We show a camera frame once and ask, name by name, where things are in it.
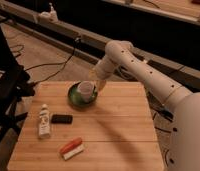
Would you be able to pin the small black box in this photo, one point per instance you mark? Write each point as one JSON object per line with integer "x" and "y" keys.
{"x": 62, "y": 119}

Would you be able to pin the black office chair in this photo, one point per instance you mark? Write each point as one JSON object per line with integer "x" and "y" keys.
{"x": 13, "y": 86}

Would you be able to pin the white squeeze bottle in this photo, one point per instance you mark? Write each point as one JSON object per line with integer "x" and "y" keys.
{"x": 44, "y": 122}

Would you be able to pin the green saucer plate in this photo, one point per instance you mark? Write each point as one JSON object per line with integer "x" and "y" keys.
{"x": 76, "y": 100}

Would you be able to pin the white device on rail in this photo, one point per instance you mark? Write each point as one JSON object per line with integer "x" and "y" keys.
{"x": 51, "y": 15}

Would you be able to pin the long grey rail beam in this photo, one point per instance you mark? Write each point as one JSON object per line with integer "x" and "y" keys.
{"x": 170, "y": 45}

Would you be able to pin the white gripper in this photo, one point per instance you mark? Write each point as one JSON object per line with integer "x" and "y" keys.
{"x": 100, "y": 72}

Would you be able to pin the white ceramic cup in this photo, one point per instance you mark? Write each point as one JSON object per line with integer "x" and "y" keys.
{"x": 85, "y": 89}

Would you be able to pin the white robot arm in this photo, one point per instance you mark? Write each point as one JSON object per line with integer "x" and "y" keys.
{"x": 184, "y": 152}

